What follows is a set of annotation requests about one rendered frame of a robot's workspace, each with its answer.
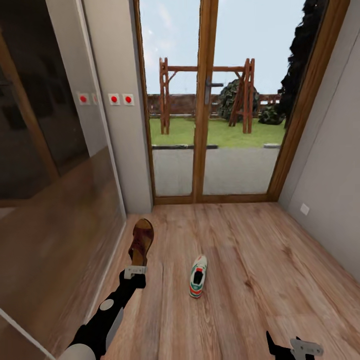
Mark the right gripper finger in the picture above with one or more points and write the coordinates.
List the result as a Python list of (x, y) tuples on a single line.
[(271, 345)]

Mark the sandal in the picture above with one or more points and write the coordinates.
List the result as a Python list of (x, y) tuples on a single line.
[(143, 236)]

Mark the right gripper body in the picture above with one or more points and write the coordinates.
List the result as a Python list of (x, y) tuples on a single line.
[(284, 353)]

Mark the gym shoe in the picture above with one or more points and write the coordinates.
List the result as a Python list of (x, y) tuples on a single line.
[(197, 277)]

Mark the wall socket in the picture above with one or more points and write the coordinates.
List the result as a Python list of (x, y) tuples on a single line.
[(304, 209)]

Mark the door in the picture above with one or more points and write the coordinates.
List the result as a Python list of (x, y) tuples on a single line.
[(227, 89)]

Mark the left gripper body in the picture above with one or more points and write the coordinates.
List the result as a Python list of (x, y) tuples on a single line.
[(136, 282)]

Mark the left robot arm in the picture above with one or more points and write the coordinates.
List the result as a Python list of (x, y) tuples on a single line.
[(93, 340)]

